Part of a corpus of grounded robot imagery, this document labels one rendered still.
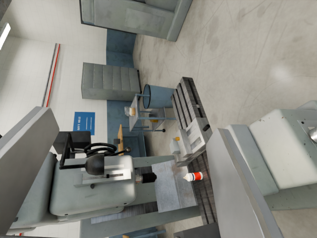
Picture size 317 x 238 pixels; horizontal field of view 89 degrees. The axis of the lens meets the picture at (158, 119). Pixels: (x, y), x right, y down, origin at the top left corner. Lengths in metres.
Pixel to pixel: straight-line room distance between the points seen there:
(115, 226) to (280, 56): 1.81
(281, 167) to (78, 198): 0.84
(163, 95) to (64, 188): 2.50
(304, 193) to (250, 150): 0.68
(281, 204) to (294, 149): 0.81
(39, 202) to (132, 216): 0.63
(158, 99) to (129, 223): 2.18
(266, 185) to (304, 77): 1.04
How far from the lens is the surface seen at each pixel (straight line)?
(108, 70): 6.36
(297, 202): 1.55
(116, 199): 0.73
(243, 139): 0.90
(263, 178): 0.88
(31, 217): 0.71
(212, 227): 0.95
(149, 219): 1.22
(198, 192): 1.04
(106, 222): 1.18
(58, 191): 0.74
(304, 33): 1.79
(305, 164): 0.85
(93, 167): 0.60
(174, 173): 1.23
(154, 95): 2.92
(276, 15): 2.00
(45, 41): 8.57
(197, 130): 0.84
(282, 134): 0.88
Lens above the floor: 1.47
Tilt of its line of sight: 20 degrees down
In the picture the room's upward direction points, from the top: 89 degrees counter-clockwise
